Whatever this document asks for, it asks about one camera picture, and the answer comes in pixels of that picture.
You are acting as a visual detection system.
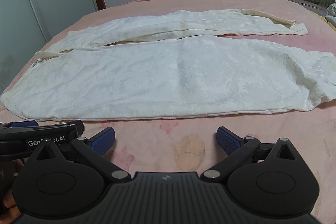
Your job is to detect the white patterned pants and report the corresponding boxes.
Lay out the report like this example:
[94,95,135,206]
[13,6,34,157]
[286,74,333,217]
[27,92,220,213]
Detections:
[1,9,335,121]

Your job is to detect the pink bed sheet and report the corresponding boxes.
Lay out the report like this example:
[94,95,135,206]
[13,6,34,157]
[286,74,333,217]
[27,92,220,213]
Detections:
[0,0,336,224]

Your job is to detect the crumpled white bedding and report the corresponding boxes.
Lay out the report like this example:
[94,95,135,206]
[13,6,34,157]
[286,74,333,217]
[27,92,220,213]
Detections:
[326,3,336,19]

